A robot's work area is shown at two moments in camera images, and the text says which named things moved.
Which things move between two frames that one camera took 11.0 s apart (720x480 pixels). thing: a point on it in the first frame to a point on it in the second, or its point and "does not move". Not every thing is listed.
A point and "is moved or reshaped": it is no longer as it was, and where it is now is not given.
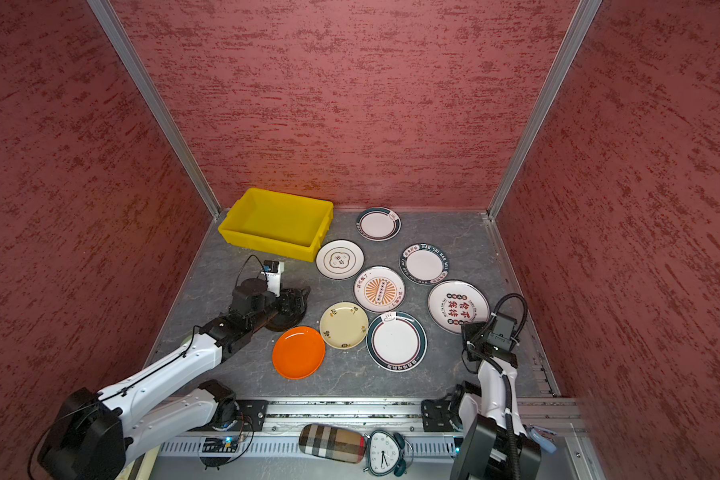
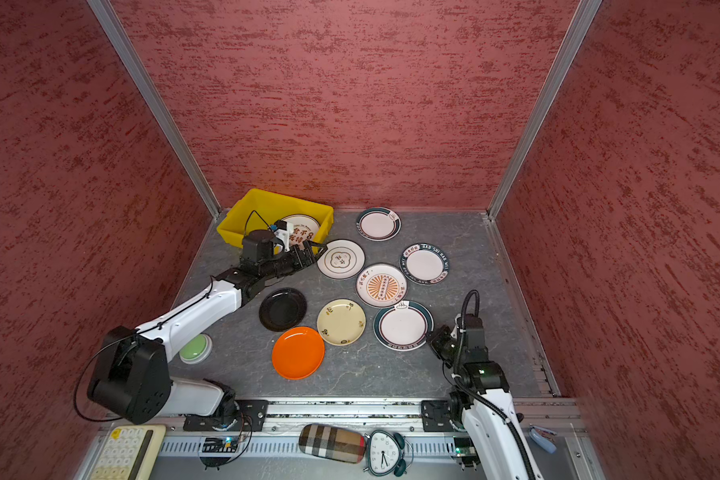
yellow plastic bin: x=277 y=224 does not move
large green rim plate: x=396 y=341 is moved or reshaped
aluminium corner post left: x=157 y=101 does not move
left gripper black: x=301 y=291 to x=308 y=253
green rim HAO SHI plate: x=424 y=264 does not move
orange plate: x=299 y=352 does not move
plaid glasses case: x=332 y=443 does not move
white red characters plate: x=456 y=303 to x=305 y=228
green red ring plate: x=379 y=224 does not move
